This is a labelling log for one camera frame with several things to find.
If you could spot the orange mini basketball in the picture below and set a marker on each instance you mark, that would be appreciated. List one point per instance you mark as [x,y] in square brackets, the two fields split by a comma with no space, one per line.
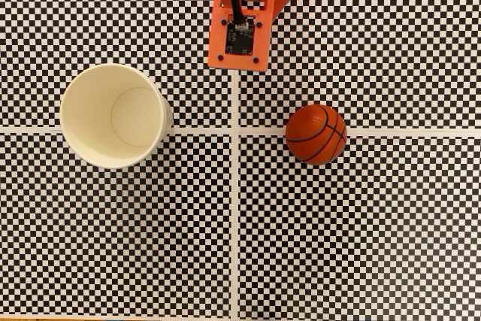
[313,137]

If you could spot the white paper cup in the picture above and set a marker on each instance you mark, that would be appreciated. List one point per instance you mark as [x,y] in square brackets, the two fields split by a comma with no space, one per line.
[97,118]

